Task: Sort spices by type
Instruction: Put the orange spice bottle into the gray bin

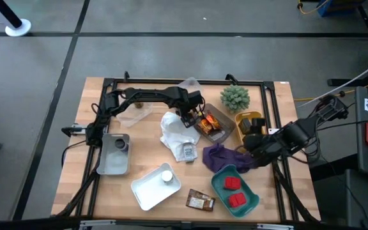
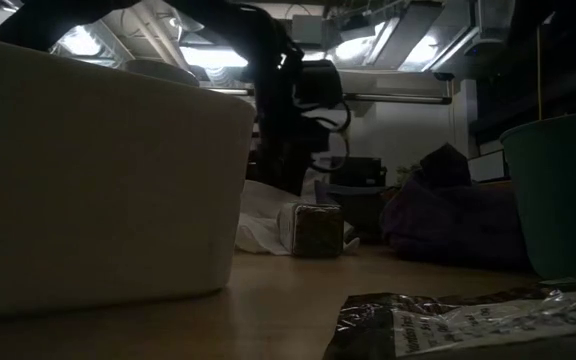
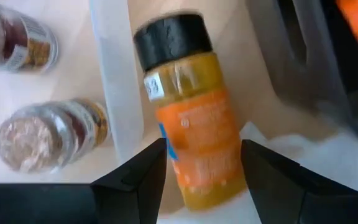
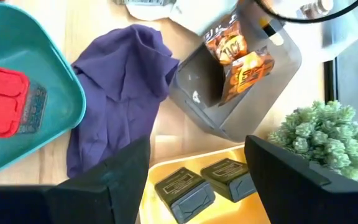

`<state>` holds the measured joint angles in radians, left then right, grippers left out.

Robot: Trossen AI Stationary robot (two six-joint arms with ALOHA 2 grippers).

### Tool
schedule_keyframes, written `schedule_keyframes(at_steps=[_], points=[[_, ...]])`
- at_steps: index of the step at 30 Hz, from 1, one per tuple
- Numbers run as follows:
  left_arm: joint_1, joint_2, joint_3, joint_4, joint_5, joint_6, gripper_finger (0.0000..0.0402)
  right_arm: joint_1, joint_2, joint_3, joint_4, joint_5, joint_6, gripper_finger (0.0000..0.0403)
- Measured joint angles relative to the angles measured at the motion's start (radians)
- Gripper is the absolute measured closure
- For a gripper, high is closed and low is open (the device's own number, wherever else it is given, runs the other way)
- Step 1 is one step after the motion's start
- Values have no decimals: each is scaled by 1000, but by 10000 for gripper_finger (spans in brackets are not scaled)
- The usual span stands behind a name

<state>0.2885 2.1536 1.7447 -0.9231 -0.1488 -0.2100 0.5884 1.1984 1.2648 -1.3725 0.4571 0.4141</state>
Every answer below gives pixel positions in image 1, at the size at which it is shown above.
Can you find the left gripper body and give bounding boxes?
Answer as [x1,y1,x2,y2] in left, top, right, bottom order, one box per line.
[179,90,205,116]

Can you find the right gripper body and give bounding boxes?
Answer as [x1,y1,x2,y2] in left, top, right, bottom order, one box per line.
[250,132,289,167]

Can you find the brown orange spice packet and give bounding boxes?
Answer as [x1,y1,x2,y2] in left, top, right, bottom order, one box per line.
[208,113,222,130]
[197,118,213,135]

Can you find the dark green spice tin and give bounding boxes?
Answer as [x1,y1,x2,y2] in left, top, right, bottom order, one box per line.
[238,118,252,134]

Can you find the white cloth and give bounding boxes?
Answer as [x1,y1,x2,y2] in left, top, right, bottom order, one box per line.
[160,111,202,162]

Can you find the clear labelled spice bottle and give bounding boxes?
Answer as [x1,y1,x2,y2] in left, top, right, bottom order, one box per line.
[183,142,198,163]

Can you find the red spice box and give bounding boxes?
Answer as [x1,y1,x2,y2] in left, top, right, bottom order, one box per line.
[224,176,242,191]
[228,192,247,208]

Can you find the white lid spice jar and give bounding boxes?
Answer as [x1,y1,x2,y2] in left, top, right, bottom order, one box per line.
[160,169,174,185]

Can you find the dark spice jar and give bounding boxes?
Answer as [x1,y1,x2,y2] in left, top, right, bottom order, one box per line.
[113,137,129,153]

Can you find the yellow plastic tray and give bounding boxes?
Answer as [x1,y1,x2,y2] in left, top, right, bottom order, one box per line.
[234,111,268,151]

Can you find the grey brown translucent tray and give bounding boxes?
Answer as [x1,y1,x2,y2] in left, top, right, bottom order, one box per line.
[194,103,238,145]

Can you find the green spiky ball plant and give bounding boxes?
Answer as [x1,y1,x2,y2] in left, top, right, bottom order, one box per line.
[219,84,251,114]

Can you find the purple cloth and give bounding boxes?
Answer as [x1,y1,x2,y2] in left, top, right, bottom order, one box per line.
[202,142,258,175]

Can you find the teal plastic tray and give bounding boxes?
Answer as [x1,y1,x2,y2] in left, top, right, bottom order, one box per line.
[211,164,261,219]

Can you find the brown packet white label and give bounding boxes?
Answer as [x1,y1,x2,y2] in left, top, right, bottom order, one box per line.
[185,188,217,211]

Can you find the white plastic tray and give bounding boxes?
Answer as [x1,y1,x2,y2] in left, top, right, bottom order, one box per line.
[130,162,182,211]

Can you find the grey plastic bin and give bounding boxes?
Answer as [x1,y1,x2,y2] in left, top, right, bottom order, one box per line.
[96,133,131,176]

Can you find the black metal stand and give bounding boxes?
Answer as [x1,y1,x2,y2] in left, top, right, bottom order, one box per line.
[326,0,368,88]

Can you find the dark grey cabinet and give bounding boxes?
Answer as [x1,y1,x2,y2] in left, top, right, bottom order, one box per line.
[345,169,368,230]

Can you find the blue box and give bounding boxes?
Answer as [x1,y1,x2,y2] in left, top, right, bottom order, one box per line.
[316,0,367,17]

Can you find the black metal table frame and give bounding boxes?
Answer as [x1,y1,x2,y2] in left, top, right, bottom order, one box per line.
[51,72,321,224]

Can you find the yellow cable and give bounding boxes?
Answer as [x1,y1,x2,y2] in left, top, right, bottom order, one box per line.
[297,0,330,15]
[294,76,368,102]

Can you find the white cable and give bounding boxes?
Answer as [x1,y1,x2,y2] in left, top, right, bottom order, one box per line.
[295,54,368,109]

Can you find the silver metal rail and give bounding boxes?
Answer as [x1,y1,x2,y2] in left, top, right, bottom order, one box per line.
[78,219,295,230]

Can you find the black post white base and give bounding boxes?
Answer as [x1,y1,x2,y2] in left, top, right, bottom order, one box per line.
[0,0,32,38]

